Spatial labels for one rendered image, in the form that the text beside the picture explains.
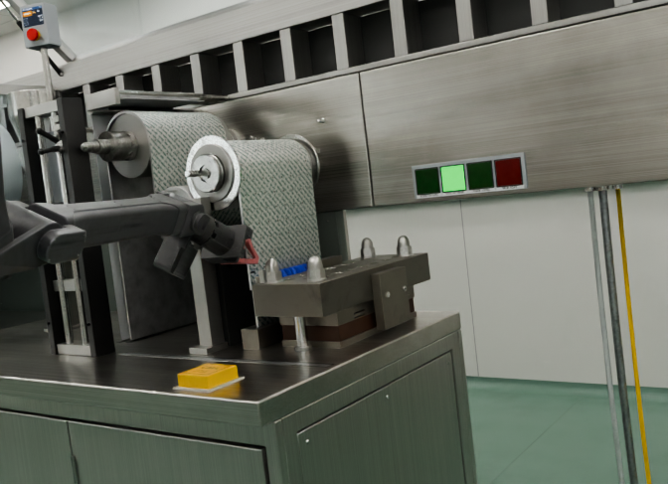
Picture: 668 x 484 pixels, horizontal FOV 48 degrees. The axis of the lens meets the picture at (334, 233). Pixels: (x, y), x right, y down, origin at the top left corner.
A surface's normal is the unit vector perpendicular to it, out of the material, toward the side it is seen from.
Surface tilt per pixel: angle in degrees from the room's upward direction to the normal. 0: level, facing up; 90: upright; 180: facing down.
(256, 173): 90
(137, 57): 90
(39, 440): 90
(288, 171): 90
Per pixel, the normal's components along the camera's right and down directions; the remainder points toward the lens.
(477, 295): -0.58, 0.11
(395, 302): 0.81, -0.06
